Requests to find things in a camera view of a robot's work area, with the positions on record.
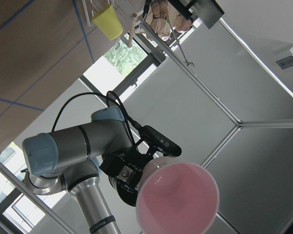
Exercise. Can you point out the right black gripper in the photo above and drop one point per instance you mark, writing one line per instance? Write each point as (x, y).
(124, 169)

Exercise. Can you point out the pink plastic cup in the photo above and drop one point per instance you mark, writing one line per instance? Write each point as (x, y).
(176, 197)

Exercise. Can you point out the yellow plastic cup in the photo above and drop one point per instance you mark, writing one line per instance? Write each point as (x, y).
(108, 22)

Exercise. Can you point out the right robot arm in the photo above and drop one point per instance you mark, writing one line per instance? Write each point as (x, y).
(71, 159)

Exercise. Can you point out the person in beige shirt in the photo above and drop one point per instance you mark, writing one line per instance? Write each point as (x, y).
(163, 18)

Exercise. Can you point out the black monitor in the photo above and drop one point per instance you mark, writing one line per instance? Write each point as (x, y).
(208, 11)

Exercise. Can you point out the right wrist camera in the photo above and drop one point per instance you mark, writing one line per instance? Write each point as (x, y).
(159, 142)

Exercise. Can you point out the white wire cup rack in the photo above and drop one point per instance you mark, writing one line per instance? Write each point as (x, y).
(129, 13)

